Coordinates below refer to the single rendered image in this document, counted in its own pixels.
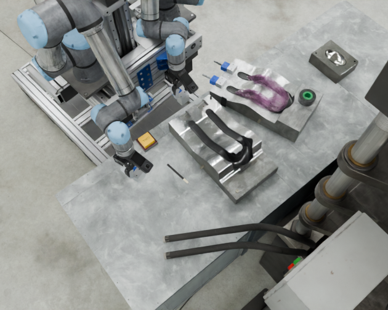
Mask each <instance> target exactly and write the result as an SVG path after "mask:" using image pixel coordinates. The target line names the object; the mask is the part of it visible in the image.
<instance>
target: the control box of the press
mask: <svg viewBox="0 0 388 310"><path fill-rule="evenodd" d="M283 274H284V278H283V279H282V280H281V281H280V282H279V283H277V284H276V286H274V288H270V289H269V290H268V289H267V288H265V289H263V290H262V291H261V292H260V293H259V294H258V295H256V296H255V297H254V298H253V299H252V300H251V301H250V302H249V303H248V304H247V305H246V306H244V307H243V308H242V309H241V310H353V309H354V308H355V307H356V306H357V305H358V304H359V303H360V302H361V301H362V300H363V299H364V298H365V297H366V296H367V295H368V294H369V293H370V292H371V291H372V290H373V289H374V288H375V287H376V286H377V285H378V284H379V283H380V282H381V281H382V280H383V279H384V278H385V277H386V276H387V275H388V234H387V233H386V232H385V231H384V230H383V229H381V228H380V227H379V226H378V225H377V224H376V223H375V222H374V221H373V220H372V219H371V218H370V217H369V216H368V215H367V214H366V213H362V212H361V211H358V212H357V213H355V214H354V215H353V216H352V217H351V218H350V219H348V220H347V221H346V222H345V223H344V224H343V225H342V226H341V227H340V228H339V229H338V230H337V231H335V232H334V233H333V234H332V235H331V236H329V238H327V240H325V241H324V242H323V243H322V244H321V245H320V246H319V247H318V248H316V249H315V250H314V251H313V252H312V253H311V254H310V255H309V256H308V257H307V258H306V259H303V258H302V259H301V258H300V257H298V258H297V259H296V260H294V261H293V263H292V264H291V265H289V266H288V268H287V269H285V270H284V271H283Z"/></svg>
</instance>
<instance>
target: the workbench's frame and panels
mask: <svg viewBox="0 0 388 310"><path fill-rule="evenodd" d="M337 168H338V164H337V159H335V160H334V161H333V162H332V163H330V165H328V166H327V167H326V168H324V169H323V170H322V171H321V172H320V173H319V174H317V175H316V176H315V177H313V178H312V179H311V180H310V181H309V182H308V183H306V184H305V185H304V186H303V187H302V188H301V189H299V190H298V191H297V192H295V193H294V194H293V195H292V196H291V197H290V198H288V199H287V200H286V201H284V203H282V204H281V205H280V206H279V207H277V208H276V209H275V210H274V211H273V212H272V213H270V214H269V215H268V216H267V217H265V218H264V219H263V220H262V221H261V222H260V223H265V224H270V225H276V224H277V223H279V222H280V221H281V220H282V219H284V217H286V216H287V215H288V214H289V213H291V212H292V211H293V210H294V209H295V208H296V207H297V206H299V205H300V204H301V203H302V202H304V201H305V200H306V199H307V198H308V197H309V196H311V195H312V196H313V195H314V194H315V187H316V185H317V184H318V182H319V181H320V180H321V179H322V178H323V177H326V176H328V175H333V173H334V172H335V171H336V169H337ZM267 232H268V231H249V232H247V233H246V234H245V235H244V236H243V237H242V238H240V239H239V240H238V241H237V242H256V241H257V240H259V239H260V238H261V237H262V236H263V235H264V234H265V233H267ZM247 251H248V249H245V248H242V249H231V250H226V251H225V252H224V253H222V254H221V255H220V256H218V257H217V258H216V259H215V260H214V261H213V262H212V263H210V264H209V265H208V266H207V267H205V268H204V269H203V270H202V271H201V272H199V273H198V274H197V275H196V276H195V277H194V278H192V279H191V280H190V281H188V282H187V283H186V284H185V285H184V286H183V287H181V288H180V289H179V290H178V291H176V292H175V293H174V294H173V295H172V296H170V297H169V298H168V299H167V300H166V301H165V302H163V303H162V304H161V305H159V306H158V307H157V308H156V309H155V310H176V309H177V308H178V307H179V306H180V305H182V304H183V303H184V302H186V301H187V300H188V299H189V298H190V297H191V296H192V295H194V294H195V293H196V292H197V291H198V290H199V289H200V288H202V287H203V286H204V285H206V284H207V283H208V282H209V281H210V280H211V279H212V278H214V277H215V276H216V275H217V274H218V273H220V272H221V271H222V270H223V269H224V268H226V267H227V266H228V265H229V264H230V263H231V262H232V261H234V260H235V259H236V258H237V257H239V256H240V255H241V256H243V255H244V254H245V253H246V252H247Z"/></svg>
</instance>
